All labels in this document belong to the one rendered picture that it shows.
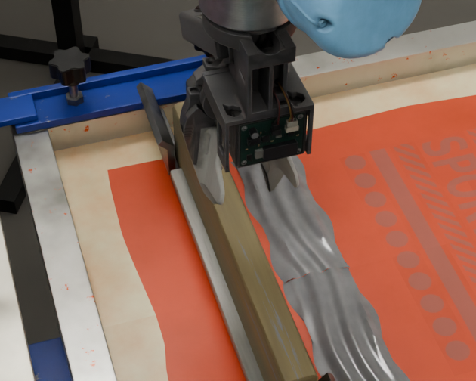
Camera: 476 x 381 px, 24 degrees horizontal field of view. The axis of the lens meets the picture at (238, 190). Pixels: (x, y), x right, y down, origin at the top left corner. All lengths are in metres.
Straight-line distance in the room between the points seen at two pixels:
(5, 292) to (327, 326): 0.30
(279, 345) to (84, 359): 0.19
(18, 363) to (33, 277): 1.43
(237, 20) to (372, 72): 0.54
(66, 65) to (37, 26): 1.82
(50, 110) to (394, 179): 0.38
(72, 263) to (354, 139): 0.36
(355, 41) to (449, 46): 0.68
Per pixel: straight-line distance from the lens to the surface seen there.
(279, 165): 0.95
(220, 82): 0.85
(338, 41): 0.65
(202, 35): 0.87
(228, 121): 0.81
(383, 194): 1.19
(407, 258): 1.13
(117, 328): 1.07
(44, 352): 1.11
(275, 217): 1.15
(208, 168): 0.92
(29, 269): 2.39
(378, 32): 0.66
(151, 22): 2.98
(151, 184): 1.19
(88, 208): 1.17
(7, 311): 0.99
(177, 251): 1.12
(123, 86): 1.24
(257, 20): 0.78
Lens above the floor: 1.81
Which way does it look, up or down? 46 degrees down
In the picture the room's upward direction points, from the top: straight up
